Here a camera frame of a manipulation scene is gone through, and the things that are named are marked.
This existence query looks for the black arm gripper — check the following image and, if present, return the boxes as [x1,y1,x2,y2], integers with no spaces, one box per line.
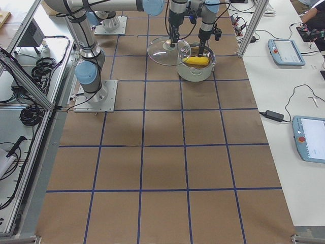
[198,32,210,57]
[169,23,180,48]

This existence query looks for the yellow corn cob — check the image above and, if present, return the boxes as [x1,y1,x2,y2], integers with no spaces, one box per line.
[182,56,209,66]

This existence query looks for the black power adapter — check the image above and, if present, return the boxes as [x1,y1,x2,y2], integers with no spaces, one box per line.
[259,110,284,122]

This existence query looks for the far teach pendant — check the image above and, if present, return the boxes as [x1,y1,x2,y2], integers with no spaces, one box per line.
[268,39,305,67]

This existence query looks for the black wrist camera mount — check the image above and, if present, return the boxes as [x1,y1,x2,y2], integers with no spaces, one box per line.
[213,23,222,41]
[186,8,197,25]

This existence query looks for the pale green cooking pot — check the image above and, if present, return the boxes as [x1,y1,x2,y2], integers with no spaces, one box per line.
[176,42,216,82]

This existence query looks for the aluminium frame post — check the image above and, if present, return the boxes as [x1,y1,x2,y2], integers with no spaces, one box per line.
[238,0,269,58]

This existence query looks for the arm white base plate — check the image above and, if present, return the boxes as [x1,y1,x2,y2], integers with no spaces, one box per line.
[94,16,127,36]
[73,80,118,112]

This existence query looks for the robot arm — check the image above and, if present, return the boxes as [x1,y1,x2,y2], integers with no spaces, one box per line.
[46,1,190,104]
[196,1,220,57]

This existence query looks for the teach pendant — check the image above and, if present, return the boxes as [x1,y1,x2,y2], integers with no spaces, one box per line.
[268,39,305,67]
[292,116,324,164]

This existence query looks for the glass pot lid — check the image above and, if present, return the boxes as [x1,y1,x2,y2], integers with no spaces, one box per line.
[147,36,191,66]

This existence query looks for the black cable bundle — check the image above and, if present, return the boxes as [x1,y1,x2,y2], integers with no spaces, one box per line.
[19,104,43,127]

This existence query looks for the grey electronics box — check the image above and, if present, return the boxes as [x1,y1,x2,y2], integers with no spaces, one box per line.
[17,18,45,54]

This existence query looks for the near teach pendant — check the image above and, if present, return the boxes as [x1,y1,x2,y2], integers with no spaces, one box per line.
[292,116,324,164]

